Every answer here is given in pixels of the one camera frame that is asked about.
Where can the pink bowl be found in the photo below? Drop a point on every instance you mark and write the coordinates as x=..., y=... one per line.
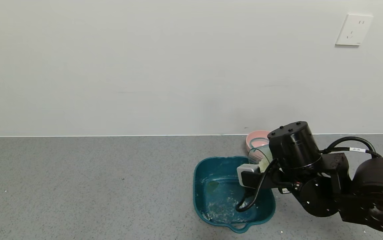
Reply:
x=256, y=135

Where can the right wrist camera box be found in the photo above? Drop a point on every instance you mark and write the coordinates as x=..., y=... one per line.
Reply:
x=246, y=173

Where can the teal plastic tray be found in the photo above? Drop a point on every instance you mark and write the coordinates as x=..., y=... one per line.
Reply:
x=218, y=195

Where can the white wall socket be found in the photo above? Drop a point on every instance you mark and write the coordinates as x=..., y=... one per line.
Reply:
x=354, y=30

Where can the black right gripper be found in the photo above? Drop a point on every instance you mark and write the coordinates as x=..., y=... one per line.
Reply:
x=275, y=180

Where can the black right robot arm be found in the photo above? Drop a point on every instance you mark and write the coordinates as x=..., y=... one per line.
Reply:
x=295, y=146

